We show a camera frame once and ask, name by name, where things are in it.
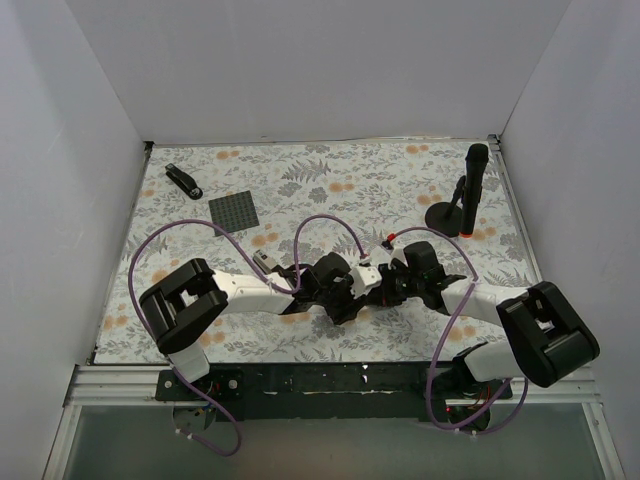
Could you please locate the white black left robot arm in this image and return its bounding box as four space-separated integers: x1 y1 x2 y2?
139 250 382 400

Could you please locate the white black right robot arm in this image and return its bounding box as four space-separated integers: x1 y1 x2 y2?
371 240 600 398

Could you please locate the black stapler at back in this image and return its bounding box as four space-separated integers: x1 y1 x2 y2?
165 163 203 200

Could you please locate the black microphone on stand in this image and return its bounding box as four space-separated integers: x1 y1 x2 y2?
425 143 489 238

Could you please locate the dark grey studded baseplate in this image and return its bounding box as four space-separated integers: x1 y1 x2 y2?
208 191 259 233

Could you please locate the floral patterned table mat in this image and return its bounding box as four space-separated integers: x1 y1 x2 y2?
92 141 503 364

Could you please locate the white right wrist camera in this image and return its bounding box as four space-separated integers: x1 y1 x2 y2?
381 233 408 268

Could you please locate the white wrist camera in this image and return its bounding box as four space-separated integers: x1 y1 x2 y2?
347 259 382 299
381 233 408 268

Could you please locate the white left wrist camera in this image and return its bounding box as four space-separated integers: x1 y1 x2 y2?
347 259 382 299

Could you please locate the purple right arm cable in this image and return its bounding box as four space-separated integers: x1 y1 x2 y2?
387 227 529 434

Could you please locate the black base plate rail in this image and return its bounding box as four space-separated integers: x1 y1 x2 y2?
155 363 514 419

